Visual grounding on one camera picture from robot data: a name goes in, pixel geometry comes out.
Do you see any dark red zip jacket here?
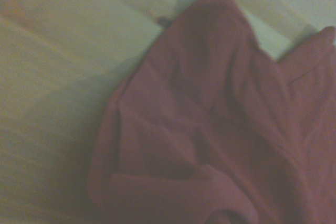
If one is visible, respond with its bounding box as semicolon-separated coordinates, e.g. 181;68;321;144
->
87;0;336;224

